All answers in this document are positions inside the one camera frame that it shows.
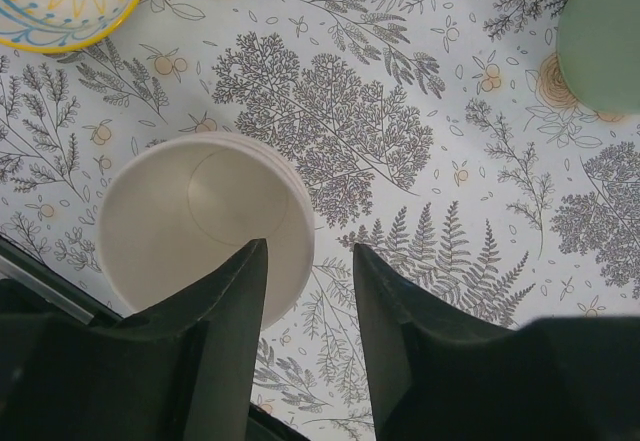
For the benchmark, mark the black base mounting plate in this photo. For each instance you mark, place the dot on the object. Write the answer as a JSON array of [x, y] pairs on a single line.
[[54, 289]]

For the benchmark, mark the green straw holder cup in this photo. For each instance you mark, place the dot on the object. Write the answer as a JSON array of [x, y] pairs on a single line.
[[598, 53]]

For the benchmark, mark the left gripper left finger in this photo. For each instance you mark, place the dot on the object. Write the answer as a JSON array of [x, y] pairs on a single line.
[[179, 370]]

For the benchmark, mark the yellow blue patterned bowl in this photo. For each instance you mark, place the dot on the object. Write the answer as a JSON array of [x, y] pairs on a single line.
[[57, 26]]

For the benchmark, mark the floral patterned table mat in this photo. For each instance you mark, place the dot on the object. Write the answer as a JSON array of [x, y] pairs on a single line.
[[439, 132]]

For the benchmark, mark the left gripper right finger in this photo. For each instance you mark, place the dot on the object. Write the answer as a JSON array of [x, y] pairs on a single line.
[[437, 373]]

